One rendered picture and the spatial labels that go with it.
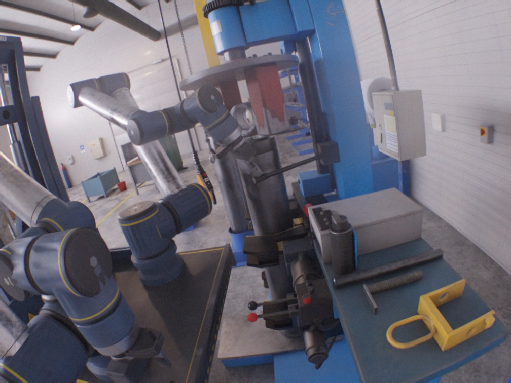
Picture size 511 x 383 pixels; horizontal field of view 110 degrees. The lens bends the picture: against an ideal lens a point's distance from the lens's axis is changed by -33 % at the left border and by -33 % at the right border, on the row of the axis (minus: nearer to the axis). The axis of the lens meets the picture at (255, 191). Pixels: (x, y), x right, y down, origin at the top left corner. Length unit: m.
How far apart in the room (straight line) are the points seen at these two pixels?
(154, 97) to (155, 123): 11.74
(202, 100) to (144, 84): 12.04
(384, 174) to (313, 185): 2.24
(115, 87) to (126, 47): 12.04
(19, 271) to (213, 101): 0.75
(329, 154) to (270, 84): 0.43
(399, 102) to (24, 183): 1.64
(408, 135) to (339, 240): 0.96
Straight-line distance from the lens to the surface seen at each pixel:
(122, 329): 0.48
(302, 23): 1.26
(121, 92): 1.60
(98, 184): 9.00
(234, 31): 1.26
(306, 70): 1.43
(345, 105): 1.26
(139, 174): 7.39
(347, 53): 1.28
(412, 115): 1.63
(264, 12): 1.31
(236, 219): 2.79
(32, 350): 0.76
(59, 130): 15.92
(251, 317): 0.94
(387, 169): 3.63
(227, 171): 2.62
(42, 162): 1.57
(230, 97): 1.42
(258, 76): 1.06
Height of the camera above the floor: 1.65
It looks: 19 degrees down
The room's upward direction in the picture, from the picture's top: 13 degrees counter-clockwise
